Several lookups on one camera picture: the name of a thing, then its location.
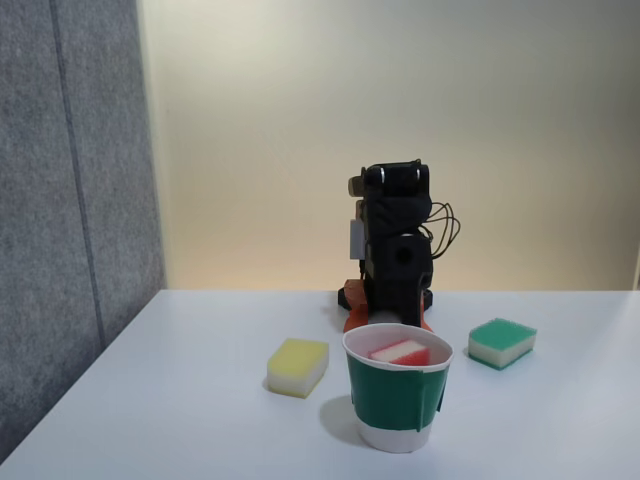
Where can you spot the white controller box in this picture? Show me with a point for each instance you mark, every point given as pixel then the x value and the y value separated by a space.
pixel 356 240

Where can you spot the green sponge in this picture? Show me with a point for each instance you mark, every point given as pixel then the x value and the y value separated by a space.
pixel 500 342

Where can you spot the grey felt partition panel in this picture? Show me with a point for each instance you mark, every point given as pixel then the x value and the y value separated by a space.
pixel 115 175
pixel 35 225

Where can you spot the red sponge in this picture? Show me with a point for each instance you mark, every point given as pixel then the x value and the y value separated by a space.
pixel 400 354

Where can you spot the yellow sponge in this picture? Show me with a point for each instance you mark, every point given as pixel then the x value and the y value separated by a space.
pixel 297 367

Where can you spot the white paper cup green tape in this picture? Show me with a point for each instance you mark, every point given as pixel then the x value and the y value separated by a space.
pixel 390 400

